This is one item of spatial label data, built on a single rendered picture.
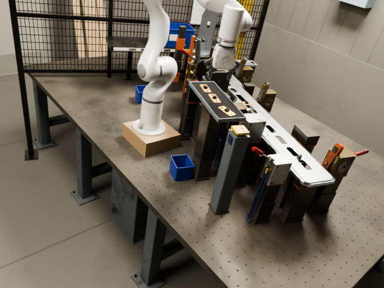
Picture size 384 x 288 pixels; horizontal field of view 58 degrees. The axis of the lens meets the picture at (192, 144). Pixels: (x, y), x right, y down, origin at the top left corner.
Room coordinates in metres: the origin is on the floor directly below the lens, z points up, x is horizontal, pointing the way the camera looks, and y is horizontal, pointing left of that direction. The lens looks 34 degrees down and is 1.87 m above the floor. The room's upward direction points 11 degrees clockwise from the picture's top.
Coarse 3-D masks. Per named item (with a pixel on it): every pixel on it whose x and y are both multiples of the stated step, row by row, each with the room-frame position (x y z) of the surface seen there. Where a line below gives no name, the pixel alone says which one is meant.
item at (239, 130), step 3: (231, 126) 1.26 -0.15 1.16; (234, 126) 1.26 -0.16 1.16; (237, 126) 1.26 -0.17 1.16; (240, 126) 1.27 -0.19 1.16; (243, 126) 1.27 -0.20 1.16; (234, 129) 1.24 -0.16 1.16; (237, 129) 1.24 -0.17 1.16; (240, 129) 1.24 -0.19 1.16; (243, 129) 1.25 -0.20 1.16; (246, 129) 1.25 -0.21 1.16; (234, 132) 1.23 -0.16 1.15; (237, 132) 1.22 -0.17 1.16; (240, 132) 1.22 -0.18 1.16; (243, 132) 1.23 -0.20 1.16; (246, 132) 1.23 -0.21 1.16; (249, 132) 1.24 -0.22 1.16
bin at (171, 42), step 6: (174, 24) 2.65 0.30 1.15; (180, 24) 2.67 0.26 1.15; (186, 24) 2.69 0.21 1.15; (174, 30) 2.48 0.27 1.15; (186, 30) 2.52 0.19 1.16; (192, 30) 2.54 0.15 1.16; (174, 36) 2.48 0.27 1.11; (186, 36) 2.53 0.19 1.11; (168, 42) 2.47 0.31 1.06; (174, 42) 2.49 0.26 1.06; (186, 42) 2.53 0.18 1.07
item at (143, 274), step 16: (32, 80) 2.39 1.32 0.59; (48, 112) 2.40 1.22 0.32; (48, 128) 2.39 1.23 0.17; (48, 144) 2.37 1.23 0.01; (80, 144) 1.81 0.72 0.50; (80, 160) 1.82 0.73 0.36; (80, 176) 1.82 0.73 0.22; (96, 176) 1.90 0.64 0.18; (80, 192) 1.83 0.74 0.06; (160, 224) 1.23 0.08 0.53; (160, 240) 1.24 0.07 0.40; (176, 240) 1.41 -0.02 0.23; (144, 256) 1.26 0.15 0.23; (160, 256) 1.26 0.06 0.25; (144, 272) 1.24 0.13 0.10
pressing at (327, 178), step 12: (240, 84) 2.10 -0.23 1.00; (276, 120) 1.71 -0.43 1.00; (264, 132) 1.54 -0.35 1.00; (276, 132) 1.57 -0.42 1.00; (288, 132) 1.60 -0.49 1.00; (276, 144) 1.45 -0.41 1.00; (288, 144) 1.47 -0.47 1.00; (300, 144) 1.50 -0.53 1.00; (288, 156) 1.36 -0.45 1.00; (312, 156) 1.41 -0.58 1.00; (300, 168) 1.28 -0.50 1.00; (312, 168) 1.30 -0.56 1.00; (324, 168) 1.32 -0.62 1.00; (300, 180) 1.19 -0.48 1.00; (312, 180) 1.21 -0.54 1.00; (324, 180) 1.22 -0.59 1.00
